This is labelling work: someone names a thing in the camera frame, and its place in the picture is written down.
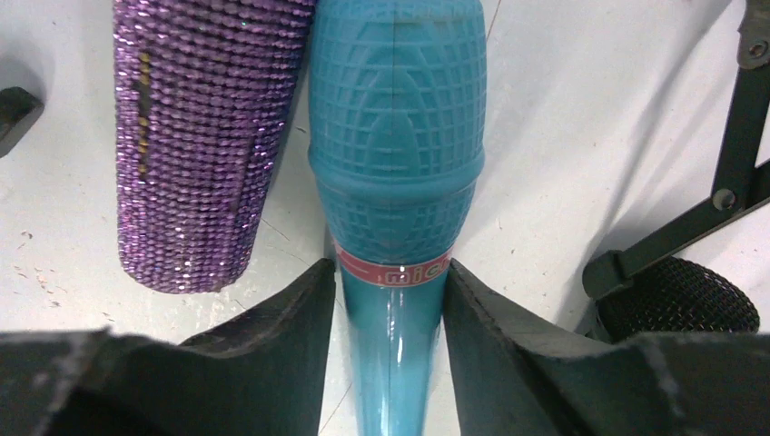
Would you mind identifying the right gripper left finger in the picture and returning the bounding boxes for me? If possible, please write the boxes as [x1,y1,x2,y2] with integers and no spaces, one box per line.
[1,259,336,435]

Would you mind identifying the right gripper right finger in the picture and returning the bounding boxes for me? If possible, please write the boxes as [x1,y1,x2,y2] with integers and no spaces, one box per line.
[443,261,769,435]

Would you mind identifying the black microphone orange end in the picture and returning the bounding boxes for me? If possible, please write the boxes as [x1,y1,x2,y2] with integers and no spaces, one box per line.
[592,257,760,343]

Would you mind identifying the blue toy microphone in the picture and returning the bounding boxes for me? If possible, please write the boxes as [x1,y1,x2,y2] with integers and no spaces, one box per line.
[309,1,487,435]

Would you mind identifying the round base mic stand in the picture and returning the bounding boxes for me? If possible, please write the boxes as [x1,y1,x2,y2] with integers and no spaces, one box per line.
[1,86,44,157]

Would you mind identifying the purple glitter microphone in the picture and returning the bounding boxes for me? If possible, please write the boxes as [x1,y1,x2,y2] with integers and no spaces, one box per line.
[113,1,316,293]

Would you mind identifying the shock mount tripod stand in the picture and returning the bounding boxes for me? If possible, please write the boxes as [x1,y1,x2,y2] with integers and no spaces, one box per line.
[580,0,770,302]

